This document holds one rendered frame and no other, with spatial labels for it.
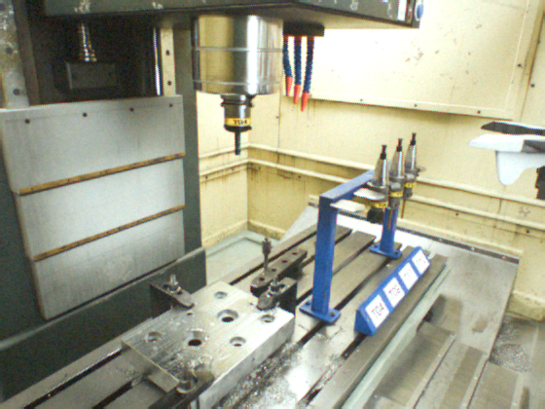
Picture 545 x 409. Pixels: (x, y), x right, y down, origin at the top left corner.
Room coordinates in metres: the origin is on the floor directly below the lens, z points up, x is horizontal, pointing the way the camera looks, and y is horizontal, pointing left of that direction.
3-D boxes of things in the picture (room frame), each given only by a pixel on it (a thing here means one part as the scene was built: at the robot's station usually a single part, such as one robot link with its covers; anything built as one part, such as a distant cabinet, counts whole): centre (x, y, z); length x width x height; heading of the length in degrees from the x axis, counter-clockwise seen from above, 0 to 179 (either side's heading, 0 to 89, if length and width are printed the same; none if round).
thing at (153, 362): (0.72, 0.11, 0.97); 0.29 x 0.23 x 0.05; 143
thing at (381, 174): (1.00, -0.28, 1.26); 0.04 x 0.04 x 0.07
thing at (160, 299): (0.82, 0.22, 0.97); 0.13 x 0.03 x 0.15; 53
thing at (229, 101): (0.75, 0.06, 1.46); 0.06 x 0.06 x 0.03
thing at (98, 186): (1.02, 0.42, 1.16); 0.48 x 0.05 x 0.51; 143
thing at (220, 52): (0.75, 0.06, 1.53); 0.16 x 0.16 x 0.12
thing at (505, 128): (0.57, -0.35, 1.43); 0.09 x 0.03 x 0.06; 23
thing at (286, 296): (0.83, -0.02, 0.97); 0.13 x 0.03 x 0.15; 143
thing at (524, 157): (0.47, -0.29, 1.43); 0.09 x 0.03 x 0.06; 95
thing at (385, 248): (1.25, -0.41, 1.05); 0.10 x 0.05 x 0.30; 53
